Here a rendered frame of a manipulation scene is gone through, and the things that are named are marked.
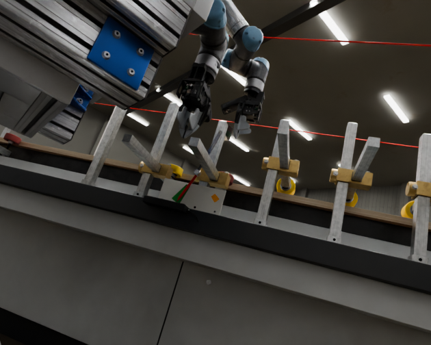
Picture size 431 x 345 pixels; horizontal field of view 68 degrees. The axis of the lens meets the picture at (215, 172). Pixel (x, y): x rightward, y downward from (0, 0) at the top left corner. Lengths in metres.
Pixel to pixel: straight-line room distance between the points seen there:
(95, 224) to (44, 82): 0.87
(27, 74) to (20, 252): 1.34
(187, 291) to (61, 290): 0.59
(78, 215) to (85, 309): 0.41
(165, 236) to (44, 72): 0.79
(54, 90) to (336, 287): 0.95
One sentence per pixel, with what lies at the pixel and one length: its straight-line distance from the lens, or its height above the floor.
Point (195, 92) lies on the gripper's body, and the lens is 0.89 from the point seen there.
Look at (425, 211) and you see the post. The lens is 1.23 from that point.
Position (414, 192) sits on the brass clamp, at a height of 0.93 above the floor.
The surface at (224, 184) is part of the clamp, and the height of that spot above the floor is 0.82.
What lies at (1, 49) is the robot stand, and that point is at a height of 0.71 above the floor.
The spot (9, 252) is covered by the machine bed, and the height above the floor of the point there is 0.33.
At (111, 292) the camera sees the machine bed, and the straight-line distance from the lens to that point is 1.53.
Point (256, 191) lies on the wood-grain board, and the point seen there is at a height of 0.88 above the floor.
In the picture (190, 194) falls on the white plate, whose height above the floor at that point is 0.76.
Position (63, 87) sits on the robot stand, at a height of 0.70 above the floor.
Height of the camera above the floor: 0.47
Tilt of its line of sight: 19 degrees up
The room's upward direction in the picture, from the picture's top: 17 degrees clockwise
